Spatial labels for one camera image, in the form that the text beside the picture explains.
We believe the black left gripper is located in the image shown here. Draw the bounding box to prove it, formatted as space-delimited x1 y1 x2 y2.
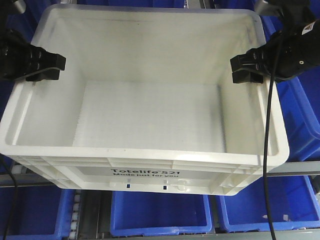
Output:
0 28 66 82

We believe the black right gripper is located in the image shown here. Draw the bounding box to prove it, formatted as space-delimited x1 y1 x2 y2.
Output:
230 19 320 84

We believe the white plastic tote bin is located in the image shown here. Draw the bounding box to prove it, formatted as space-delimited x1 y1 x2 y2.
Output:
0 4 291 196

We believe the shelf blue bin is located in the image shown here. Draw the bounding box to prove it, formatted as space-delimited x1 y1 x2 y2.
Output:
257 0 320 162
6 185 76 240

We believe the right shelf blue bin left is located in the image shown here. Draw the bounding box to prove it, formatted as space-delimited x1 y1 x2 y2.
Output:
6 185 76 240

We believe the right shelf lower centre bin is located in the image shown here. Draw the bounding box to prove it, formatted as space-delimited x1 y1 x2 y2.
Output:
110 191 213 237

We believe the black right cable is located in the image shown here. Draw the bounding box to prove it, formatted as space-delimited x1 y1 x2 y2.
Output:
261 37 283 240

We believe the black cable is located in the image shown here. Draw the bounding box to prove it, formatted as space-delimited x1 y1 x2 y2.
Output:
261 37 283 240
0 157 19 240

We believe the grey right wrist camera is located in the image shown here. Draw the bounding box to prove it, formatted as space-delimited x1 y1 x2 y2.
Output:
254 0 311 17

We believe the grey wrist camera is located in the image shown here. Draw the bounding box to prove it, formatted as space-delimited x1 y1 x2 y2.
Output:
254 0 311 17
0 0 26 15

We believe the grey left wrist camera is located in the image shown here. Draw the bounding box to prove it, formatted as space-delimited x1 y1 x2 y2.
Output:
0 0 26 15

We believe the black left cable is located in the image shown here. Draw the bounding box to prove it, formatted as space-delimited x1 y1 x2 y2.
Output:
0 157 19 240

